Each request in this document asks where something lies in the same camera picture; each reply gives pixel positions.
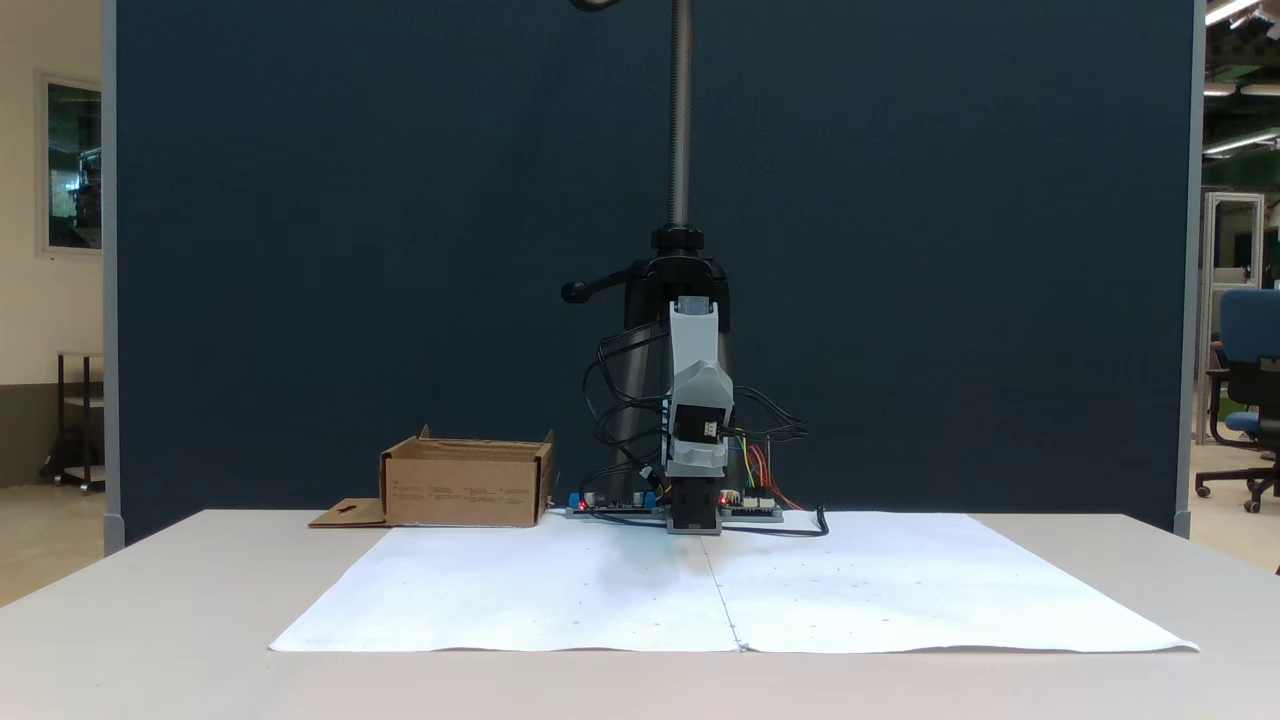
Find black camera stand with pole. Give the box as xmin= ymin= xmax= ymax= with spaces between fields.
xmin=560 ymin=0 xmax=736 ymax=501

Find black cable with white connector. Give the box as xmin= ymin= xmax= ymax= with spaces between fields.
xmin=720 ymin=504 xmax=830 ymax=539

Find framed wall window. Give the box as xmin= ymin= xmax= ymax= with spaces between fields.
xmin=38 ymin=72 xmax=104 ymax=256

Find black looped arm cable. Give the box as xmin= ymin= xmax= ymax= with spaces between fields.
xmin=733 ymin=385 xmax=810 ymax=442
xmin=596 ymin=325 xmax=672 ymax=403

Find dark small side table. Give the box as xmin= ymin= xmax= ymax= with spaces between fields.
xmin=40 ymin=350 xmax=106 ymax=494

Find dark blue partition wall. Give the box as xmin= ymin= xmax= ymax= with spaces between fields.
xmin=103 ymin=0 xmax=1199 ymax=557

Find blue office chair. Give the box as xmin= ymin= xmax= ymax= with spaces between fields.
xmin=1195 ymin=288 xmax=1280 ymax=514

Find coloured jumper wires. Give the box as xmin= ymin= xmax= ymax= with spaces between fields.
xmin=733 ymin=433 xmax=803 ymax=508

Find blue circuit board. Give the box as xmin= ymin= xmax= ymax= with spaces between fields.
xmin=566 ymin=490 xmax=663 ymax=519

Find brown cardboard box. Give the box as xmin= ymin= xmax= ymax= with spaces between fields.
xmin=308 ymin=425 xmax=557 ymax=529

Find circuit board with coloured wires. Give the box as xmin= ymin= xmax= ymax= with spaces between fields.
xmin=718 ymin=488 xmax=785 ymax=524

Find white paper sheet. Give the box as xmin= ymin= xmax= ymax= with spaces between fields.
xmin=268 ymin=512 xmax=744 ymax=656
xmin=700 ymin=512 xmax=1200 ymax=656

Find long black arm cable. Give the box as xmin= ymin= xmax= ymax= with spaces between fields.
xmin=582 ymin=358 xmax=670 ymax=483

